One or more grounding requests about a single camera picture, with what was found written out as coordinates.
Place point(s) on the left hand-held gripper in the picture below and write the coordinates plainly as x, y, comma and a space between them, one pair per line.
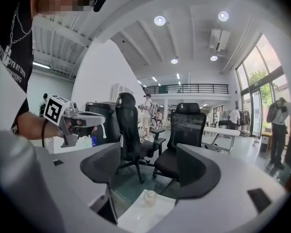
54, 108

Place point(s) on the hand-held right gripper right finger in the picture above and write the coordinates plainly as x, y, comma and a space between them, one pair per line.
220, 203

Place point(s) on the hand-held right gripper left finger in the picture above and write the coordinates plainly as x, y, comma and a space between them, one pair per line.
51, 190

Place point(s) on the small white jar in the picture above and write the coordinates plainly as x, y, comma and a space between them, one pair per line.
150, 198

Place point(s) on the person's left forearm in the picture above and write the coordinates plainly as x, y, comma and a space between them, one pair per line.
34, 127

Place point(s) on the blue bottle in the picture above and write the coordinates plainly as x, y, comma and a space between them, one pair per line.
94, 141

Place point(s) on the person's left hand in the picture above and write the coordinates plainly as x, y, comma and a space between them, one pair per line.
87, 130

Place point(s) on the black cabinet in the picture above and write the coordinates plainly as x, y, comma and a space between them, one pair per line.
111, 130

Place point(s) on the black high-back office chair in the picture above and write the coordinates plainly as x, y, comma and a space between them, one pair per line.
127, 125

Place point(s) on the white folding table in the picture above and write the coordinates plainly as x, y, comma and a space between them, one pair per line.
220, 130

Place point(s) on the black balcony railing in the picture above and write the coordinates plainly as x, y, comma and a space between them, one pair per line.
162, 89

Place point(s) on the ceiling strip light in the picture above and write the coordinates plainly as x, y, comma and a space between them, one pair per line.
41, 65

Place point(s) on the black mesh office chair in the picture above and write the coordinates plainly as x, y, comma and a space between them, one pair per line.
186, 130

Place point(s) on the round ceiling lamp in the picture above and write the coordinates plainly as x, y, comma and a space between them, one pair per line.
159, 20
223, 16
214, 58
174, 61

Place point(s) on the person's black printed t-shirt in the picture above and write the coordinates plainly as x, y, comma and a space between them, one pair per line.
21, 50

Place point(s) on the white ceiling air conditioner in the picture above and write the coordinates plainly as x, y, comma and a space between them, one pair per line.
219, 39

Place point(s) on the tall glass window wall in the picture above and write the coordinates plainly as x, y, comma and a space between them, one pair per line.
257, 64

